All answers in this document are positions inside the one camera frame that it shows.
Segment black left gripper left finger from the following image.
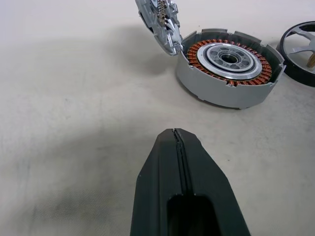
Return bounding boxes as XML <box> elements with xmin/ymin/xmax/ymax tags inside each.
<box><xmin>129</xmin><ymin>128</ymin><xmax>186</xmax><ymax>236</ymax></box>

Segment grey motor housing copper windings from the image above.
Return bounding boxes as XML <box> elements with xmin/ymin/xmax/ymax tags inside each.
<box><xmin>175</xmin><ymin>28</ymin><xmax>287</xmax><ymax>111</ymax></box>

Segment black spoked rotor ring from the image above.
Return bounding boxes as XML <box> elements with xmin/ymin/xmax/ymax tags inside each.
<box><xmin>276</xmin><ymin>21</ymin><xmax>315</xmax><ymax>88</ymax></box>

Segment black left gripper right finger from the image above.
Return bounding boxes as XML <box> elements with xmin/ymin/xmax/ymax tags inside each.
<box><xmin>175</xmin><ymin>128</ymin><xmax>251</xmax><ymax>236</ymax></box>

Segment silver round motor lid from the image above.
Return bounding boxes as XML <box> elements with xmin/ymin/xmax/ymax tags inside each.
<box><xmin>134</xmin><ymin>0</ymin><xmax>184</xmax><ymax>57</ymax></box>

